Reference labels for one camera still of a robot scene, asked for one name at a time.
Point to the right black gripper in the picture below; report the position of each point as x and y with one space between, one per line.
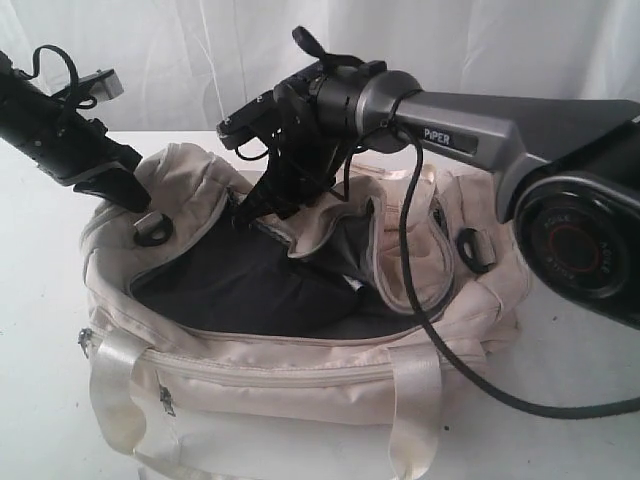
302 165

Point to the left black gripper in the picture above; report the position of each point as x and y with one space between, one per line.
80 154

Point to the cream white duffel bag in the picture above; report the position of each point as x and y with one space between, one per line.
305 319

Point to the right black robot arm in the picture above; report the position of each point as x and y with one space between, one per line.
566 172

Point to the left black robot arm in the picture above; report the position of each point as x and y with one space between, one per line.
25 108

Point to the white background curtain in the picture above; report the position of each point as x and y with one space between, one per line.
184 65

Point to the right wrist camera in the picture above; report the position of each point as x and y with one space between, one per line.
259 118

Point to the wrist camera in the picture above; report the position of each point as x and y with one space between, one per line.
259 118
103 85

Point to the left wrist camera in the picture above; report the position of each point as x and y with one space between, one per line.
103 85

